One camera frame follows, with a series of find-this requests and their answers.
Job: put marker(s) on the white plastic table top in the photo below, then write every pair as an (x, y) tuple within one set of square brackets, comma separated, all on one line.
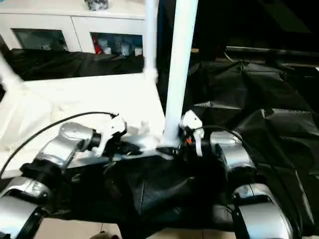
[(74, 94)]

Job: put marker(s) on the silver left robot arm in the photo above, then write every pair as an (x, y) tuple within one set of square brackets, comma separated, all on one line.
[(57, 149)]

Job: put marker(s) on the black work mat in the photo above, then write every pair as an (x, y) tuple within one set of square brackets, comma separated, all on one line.
[(261, 99)]

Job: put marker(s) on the small tan label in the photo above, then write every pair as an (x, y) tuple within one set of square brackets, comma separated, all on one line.
[(195, 50)]

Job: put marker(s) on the black backdrop cloth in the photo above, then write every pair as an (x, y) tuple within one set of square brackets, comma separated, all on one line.
[(249, 22)]

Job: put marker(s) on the white glass-door sideboard cabinet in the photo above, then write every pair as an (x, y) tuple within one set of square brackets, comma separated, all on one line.
[(62, 20)]

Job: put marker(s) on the grey crumpled bag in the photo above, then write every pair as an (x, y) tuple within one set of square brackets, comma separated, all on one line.
[(96, 4)]

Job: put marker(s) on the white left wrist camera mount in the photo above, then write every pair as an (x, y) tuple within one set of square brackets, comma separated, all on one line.
[(112, 129)]

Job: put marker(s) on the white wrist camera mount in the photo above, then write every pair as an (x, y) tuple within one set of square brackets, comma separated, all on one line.
[(112, 129), (193, 122)]

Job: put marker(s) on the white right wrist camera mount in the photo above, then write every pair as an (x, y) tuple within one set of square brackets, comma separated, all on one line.
[(193, 122)]

